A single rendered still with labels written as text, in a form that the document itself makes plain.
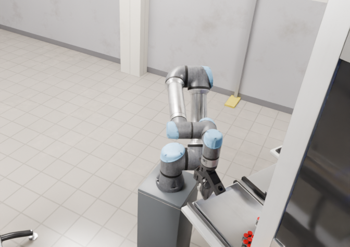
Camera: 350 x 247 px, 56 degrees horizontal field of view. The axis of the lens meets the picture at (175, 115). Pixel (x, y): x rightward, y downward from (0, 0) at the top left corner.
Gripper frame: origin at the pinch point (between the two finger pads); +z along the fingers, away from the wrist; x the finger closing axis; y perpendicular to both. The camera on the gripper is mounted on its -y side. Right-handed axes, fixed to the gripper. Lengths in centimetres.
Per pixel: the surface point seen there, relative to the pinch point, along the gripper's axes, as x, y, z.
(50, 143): 26, 194, 91
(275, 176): 13, -37, -50
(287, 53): -223, 137, 19
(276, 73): -220, 142, 46
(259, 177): -35.1, 0.3, 3.7
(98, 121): -28, 207, 91
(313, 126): 12, -43, -71
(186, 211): 10.4, 1.0, 3.7
